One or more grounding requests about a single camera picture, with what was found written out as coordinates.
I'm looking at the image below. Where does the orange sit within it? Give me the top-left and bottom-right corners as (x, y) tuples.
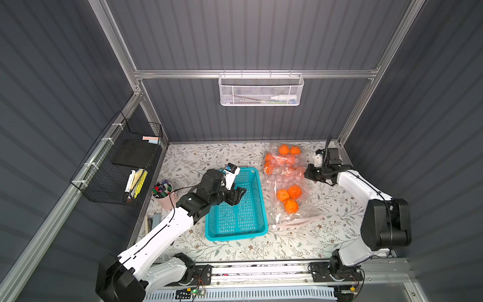
(278, 144), (290, 156)
(276, 190), (291, 203)
(283, 198), (299, 215)

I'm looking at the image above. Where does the clear zip-top bag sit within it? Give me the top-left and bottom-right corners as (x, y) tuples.
(267, 179), (324, 230)
(263, 143), (306, 184)

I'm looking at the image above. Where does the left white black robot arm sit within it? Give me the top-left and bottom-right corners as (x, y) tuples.
(95, 164), (247, 301)

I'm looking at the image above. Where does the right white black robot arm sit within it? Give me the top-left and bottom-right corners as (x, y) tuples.
(304, 148), (412, 273)

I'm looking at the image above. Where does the orange bag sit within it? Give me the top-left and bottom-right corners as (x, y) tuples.
(288, 185), (303, 200)
(289, 145), (301, 156)

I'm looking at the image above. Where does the teal plastic basket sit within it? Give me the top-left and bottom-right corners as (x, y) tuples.
(205, 167), (269, 242)

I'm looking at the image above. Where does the pink pen cup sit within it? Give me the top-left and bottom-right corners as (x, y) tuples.
(152, 180), (179, 210)

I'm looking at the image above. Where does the white pen in mesh basket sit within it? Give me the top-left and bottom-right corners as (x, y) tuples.
(270, 94), (299, 106)

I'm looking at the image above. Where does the yellow marker in basket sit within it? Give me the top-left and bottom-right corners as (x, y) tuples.
(129, 169), (148, 200)

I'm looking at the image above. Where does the white marker in basket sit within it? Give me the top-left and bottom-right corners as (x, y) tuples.
(125, 170), (136, 196)

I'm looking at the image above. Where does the black notebook in basket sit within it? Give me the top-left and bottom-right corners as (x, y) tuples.
(111, 140), (158, 168)

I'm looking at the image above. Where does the green led circuit board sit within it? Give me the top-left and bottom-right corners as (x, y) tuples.
(174, 288), (206, 301)

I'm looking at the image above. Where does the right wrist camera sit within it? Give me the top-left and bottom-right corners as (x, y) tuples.
(313, 148), (330, 168)

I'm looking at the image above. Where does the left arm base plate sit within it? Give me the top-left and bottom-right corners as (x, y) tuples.
(174, 264), (213, 286)

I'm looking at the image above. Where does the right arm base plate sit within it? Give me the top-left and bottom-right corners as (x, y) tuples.
(308, 262), (364, 283)

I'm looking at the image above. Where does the white wire mesh basket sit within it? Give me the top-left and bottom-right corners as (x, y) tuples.
(218, 72), (304, 107)

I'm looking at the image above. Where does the aluminium linear rail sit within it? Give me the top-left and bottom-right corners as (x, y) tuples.
(101, 258), (412, 291)

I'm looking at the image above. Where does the black wire wall basket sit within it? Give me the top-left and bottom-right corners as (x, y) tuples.
(71, 112), (164, 206)

